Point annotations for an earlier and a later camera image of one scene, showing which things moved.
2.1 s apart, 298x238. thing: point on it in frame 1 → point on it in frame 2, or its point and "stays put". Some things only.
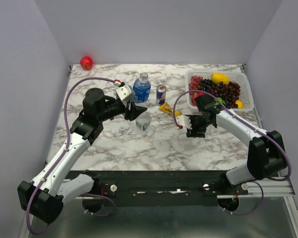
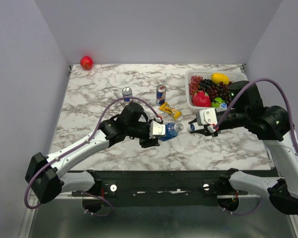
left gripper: (135, 110) → (145, 143)
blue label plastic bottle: (141, 89) → (172, 130)
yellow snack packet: (166, 107) stays put
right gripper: (192, 133) → (205, 132)
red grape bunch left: (194, 83) stays put
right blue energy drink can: (161, 94) stays put
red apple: (86, 62) stays put
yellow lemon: (217, 77) stays put
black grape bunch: (205, 85) stays put
